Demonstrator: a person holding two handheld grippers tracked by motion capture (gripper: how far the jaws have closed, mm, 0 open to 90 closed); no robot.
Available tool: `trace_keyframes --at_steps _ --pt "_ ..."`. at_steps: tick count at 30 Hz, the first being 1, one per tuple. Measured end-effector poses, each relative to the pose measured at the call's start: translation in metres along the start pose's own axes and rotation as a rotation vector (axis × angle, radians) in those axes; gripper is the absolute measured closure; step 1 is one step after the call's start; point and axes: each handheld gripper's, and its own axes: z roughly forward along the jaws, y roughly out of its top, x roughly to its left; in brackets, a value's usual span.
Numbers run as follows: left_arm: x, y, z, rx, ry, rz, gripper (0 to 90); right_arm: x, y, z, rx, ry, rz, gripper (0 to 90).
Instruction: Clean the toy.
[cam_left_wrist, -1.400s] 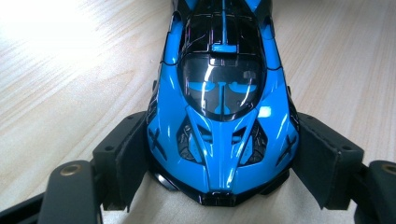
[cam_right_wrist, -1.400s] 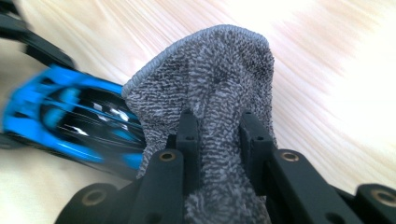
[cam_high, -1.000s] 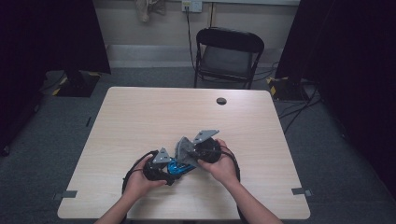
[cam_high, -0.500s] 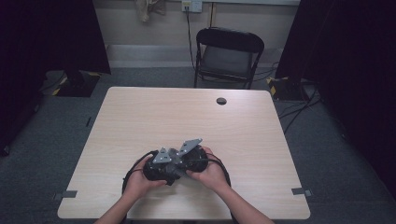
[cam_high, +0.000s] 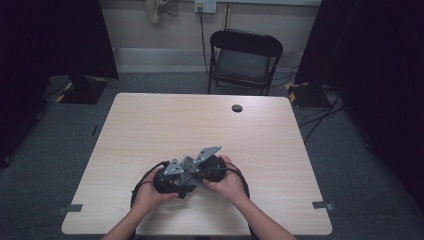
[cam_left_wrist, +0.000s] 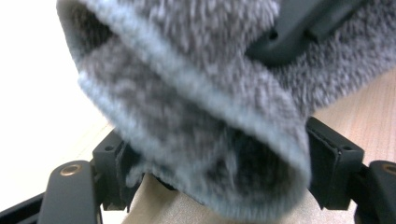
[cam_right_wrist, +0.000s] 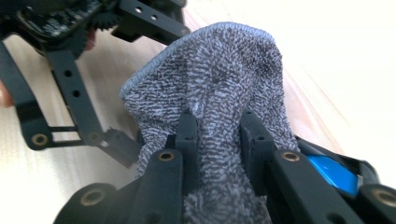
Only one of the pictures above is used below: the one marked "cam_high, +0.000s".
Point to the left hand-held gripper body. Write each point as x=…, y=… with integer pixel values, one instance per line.
x=172, y=168

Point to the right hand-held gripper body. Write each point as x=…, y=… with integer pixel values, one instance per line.
x=208, y=154

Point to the person's left hand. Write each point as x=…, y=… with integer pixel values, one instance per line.
x=146, y=196

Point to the person's right hand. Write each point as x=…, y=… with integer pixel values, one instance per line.
x=231, y=188

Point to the black folding chair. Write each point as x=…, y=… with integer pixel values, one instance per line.
x=245, y=63

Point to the grey tape piece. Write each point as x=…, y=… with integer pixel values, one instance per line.
x=71, y=208
x=321, y=205

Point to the black stand base yellow tape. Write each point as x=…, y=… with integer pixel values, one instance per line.
x=83, y=91
x=306, y=96

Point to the beige hanging cloth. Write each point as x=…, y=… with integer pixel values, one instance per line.
x=156, y=8

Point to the black curtain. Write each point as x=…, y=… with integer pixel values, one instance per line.
x=376, y=66
x=50, y=43

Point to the thin wall conduit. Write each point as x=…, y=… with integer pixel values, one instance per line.
x=227, y=15

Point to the white wall socket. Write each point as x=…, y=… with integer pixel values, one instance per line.
x=206, y=5

